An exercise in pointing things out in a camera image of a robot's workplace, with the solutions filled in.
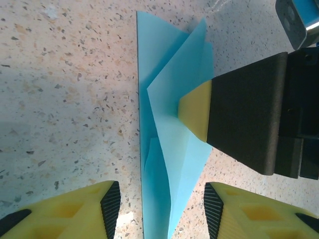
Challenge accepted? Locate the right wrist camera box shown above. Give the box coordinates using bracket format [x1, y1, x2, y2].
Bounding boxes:
[275, 0, 319, 50]

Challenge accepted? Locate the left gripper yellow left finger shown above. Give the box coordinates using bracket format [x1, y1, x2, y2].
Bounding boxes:
[0, 180, 122, 239]

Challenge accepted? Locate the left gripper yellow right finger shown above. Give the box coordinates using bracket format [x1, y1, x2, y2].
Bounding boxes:
[203, 181, 319, 239]

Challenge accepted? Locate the light blue paper sheet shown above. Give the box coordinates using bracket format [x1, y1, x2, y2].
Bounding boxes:
[136, 10, 214, 239]

